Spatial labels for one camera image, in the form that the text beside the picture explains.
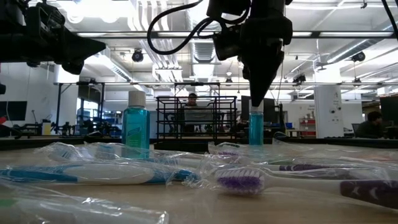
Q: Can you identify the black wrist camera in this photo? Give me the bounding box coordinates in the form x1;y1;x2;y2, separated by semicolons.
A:
25;1;66;32
213;26;248;62

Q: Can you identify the grey laptop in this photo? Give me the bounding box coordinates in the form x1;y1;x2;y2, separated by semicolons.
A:
183;107;214;124

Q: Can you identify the black overhead light bar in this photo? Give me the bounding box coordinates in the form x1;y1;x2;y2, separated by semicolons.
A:
73;30;398;39

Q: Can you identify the black wall screen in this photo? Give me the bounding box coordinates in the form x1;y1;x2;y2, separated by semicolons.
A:
0;100;28;121

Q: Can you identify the red shelf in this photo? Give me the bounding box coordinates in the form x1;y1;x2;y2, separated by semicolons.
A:
299;117;317;137

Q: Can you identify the black background frame post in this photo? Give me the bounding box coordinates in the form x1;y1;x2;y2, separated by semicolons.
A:
55;83;63;135

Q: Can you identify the silver ventilation duct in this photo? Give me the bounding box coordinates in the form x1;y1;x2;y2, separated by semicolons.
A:
185;0;228;63

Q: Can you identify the black ceiling spotlight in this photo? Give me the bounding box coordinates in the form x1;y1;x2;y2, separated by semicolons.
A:
131;49;144;63
351;51;366;63
292;73;307;85

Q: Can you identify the person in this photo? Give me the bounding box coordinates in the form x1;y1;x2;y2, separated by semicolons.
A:
355;111;388;139
172;92;215;134

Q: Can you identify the white pillar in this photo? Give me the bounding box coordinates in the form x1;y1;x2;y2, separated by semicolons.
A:
313;85;345;139

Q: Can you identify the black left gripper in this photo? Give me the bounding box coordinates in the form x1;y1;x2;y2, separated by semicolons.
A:
0;17;107;76

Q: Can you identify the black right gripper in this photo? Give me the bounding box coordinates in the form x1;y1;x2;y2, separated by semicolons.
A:
239;17;294;107

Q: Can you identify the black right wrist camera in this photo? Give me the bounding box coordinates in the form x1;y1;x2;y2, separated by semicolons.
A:
213;26;248;62

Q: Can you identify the blue toothbrush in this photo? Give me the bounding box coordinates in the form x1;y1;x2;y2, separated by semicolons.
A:
88;142;237;170
35;141;203;184
0;157;175;189

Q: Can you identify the teal mouthwash bottle white cap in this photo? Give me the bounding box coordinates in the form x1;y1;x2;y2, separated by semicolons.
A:
248;105;265;147
121;90;151;158

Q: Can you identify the black wire caddy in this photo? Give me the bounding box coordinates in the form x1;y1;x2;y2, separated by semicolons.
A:
154;95;241;154

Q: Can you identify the green toothbrush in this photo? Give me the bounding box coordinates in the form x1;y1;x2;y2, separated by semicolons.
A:
0;180;170;224
207;141;398;167

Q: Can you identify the black background frame beam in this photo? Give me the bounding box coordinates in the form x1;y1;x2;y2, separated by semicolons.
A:
54;81;398;88

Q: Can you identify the black computer monitor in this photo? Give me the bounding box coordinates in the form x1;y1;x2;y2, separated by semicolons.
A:
241;95;276;123
379;96;398;125

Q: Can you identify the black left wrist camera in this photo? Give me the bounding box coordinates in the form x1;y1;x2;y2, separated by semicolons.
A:
25;1;66;32

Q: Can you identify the black table frame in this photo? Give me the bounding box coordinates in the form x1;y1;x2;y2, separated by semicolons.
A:
0;136;398;152

